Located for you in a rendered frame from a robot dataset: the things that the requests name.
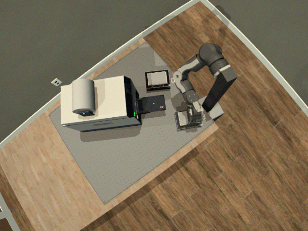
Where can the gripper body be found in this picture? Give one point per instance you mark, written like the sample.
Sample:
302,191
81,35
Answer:
195,119

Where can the grey cylinder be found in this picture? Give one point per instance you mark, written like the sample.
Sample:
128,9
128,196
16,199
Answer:
83,95

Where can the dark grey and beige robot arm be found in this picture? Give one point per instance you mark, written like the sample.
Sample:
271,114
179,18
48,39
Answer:
210,55

